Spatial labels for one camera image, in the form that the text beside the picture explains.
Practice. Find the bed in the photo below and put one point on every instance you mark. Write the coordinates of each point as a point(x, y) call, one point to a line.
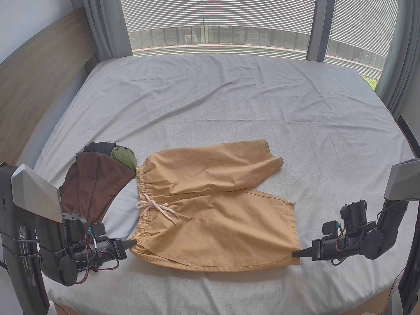
point(262, 110)

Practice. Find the green garment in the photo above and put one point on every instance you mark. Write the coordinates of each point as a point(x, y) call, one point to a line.
point(124, 156)

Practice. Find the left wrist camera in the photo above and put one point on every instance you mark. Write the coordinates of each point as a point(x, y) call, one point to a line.
point(97, 230)

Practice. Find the grey-green curtain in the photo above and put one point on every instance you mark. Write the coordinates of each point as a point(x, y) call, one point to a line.
point(105, 18)
point(403, 44)

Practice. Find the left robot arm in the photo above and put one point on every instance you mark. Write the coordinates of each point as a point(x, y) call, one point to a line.
point(36, 195)

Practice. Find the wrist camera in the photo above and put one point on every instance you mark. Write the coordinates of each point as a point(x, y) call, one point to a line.
point(97, 230)
point(330, 227)

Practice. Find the white garment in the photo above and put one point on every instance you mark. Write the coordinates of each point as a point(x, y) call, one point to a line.
point(126, 208)

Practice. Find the window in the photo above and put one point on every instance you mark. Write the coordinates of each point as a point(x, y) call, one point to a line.
point(229, 11)

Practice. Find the brown garment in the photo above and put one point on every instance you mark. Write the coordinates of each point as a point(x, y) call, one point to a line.
point(92, 185)

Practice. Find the tan shorts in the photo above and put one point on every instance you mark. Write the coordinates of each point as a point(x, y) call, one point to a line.
point(223, 215)

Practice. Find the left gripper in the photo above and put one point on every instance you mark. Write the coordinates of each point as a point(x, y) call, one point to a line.
point(111, 249)

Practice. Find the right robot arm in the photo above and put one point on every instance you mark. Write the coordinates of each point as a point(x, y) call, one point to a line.
point(397, 208)

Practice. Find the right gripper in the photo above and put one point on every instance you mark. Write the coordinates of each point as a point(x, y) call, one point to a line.
point(324, 248)

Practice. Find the black garment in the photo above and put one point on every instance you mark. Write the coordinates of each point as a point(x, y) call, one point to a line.
point(98, 148)

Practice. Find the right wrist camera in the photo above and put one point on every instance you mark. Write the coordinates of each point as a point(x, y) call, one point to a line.
point(330, 227)

